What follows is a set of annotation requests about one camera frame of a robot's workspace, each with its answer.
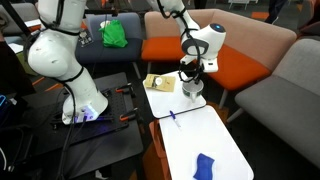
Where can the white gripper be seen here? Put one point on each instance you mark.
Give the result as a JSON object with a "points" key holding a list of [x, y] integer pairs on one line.
{"points": [[207, 65]]}

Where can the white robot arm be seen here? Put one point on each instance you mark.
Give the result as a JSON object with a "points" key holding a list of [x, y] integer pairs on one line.
{"points": [[53, 52]]}

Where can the orange sofa seat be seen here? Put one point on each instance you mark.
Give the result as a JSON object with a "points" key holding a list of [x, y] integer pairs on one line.
{"points": [[235, 69]]}

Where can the blue and white pen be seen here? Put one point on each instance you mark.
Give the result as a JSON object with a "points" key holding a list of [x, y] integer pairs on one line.
{"points": [[175, 119]]}

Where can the large white side table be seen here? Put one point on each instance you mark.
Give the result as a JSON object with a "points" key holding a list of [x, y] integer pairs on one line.
{"points": [[202, 131]]}

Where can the grey sofa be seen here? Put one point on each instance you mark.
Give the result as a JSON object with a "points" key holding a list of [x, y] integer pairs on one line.
{"points": [[287, 102]]}

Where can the orange black clamp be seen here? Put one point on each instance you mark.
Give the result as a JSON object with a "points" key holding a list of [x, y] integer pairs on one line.
{"points": [[126, 89], [133, 114]]}

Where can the green bag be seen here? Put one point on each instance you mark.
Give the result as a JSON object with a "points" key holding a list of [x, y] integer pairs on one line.
{"points": [[113, 34]]}

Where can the blue cloth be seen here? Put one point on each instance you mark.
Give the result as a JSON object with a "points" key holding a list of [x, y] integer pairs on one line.
{"points": [[204, 166]]}

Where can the dark blue armchair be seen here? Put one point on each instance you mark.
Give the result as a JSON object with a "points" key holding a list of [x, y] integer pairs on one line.
{"points": [[95, 52]]}

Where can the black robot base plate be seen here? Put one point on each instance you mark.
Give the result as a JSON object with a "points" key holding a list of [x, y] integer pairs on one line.
{"points": [[52, 128]]}

